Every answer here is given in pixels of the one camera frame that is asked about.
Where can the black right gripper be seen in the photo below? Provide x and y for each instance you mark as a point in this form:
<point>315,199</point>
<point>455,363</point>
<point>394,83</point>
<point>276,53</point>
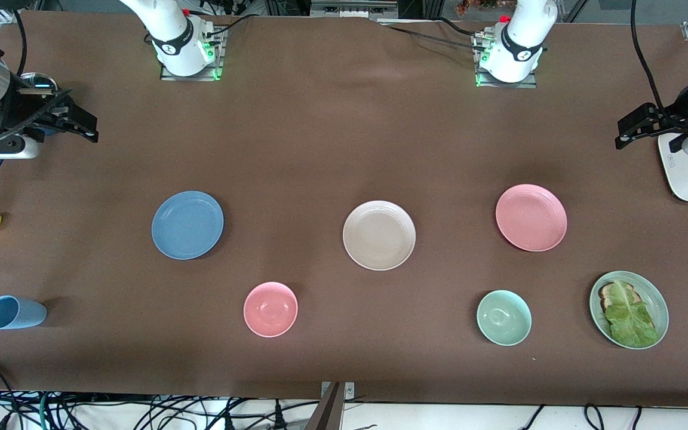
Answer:
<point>26,108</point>

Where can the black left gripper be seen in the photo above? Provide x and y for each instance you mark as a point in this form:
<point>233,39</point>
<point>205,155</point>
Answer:
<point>668,118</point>

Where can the pink plate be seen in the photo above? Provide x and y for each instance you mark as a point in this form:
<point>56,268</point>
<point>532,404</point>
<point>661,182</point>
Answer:
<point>531,218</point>

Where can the blue plate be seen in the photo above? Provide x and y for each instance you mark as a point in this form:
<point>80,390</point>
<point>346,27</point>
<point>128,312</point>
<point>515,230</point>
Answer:
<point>187,226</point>

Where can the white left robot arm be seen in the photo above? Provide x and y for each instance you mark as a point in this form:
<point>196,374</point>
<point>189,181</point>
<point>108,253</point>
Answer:
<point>520,36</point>

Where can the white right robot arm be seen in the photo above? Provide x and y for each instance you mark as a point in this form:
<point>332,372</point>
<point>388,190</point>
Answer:
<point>174,30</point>

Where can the glass saucepan lid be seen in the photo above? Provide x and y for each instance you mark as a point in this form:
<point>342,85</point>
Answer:
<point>36,80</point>

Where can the toast slice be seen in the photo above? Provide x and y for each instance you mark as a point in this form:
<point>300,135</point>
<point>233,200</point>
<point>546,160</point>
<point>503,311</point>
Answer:
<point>605,292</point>

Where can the green plate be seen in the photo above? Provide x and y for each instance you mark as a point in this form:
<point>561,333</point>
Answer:
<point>657,304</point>

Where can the green lettuce leaf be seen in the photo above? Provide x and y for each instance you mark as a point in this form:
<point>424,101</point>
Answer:
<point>630,319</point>

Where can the blue cup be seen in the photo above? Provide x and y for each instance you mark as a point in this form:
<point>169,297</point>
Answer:
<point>15,313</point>

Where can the green bowl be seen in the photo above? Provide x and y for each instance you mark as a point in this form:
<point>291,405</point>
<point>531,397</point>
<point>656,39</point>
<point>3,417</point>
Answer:
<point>503,318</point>

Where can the brown table cloth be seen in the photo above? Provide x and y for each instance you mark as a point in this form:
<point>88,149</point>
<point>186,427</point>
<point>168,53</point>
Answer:
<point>320,149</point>

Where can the pink bowl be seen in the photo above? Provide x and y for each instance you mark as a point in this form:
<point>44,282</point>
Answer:
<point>270,309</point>

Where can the beige plate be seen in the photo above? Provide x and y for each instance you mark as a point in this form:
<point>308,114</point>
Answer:
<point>378,236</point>

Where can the grey metal fixture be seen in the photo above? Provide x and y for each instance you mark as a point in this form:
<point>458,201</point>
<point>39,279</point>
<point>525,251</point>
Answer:
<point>353,9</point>

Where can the dark metal bar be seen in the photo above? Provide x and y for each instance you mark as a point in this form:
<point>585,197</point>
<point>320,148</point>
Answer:
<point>329,412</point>

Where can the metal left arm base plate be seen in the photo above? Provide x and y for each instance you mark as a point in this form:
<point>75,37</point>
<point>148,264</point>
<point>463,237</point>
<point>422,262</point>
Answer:
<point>505,85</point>

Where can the small metal edge bracket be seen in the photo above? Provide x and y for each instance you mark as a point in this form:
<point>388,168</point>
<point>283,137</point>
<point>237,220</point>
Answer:
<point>350,390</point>

